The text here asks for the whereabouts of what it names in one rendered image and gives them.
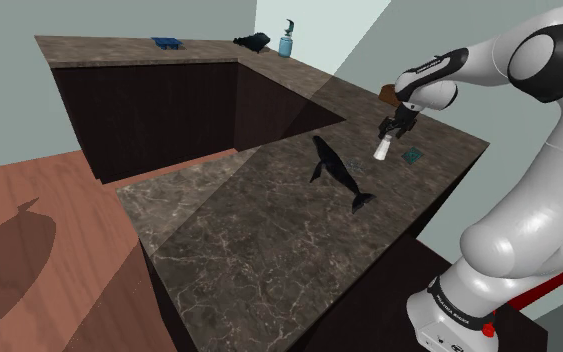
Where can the teal square coaster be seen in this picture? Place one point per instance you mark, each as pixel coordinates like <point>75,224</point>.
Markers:
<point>412,155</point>

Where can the black animal figure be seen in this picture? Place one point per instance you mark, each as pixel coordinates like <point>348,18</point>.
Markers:
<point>252,42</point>

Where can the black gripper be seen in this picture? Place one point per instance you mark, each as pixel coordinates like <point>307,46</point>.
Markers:
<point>402,118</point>

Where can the blue soap dispenser bottle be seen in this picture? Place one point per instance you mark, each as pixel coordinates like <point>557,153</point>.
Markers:
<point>286,44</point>

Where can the brown bowl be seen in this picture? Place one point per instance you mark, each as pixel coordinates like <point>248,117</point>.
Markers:
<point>387,94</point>

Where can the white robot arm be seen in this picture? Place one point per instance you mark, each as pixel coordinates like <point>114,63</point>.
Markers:
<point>529,229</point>

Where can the white shaker bottle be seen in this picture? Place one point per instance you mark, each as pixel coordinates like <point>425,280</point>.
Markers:
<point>382,148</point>

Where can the blue tray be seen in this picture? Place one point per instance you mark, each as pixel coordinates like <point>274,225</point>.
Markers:
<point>166,43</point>

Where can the black whale figure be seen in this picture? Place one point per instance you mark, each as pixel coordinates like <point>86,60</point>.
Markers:
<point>338,171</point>

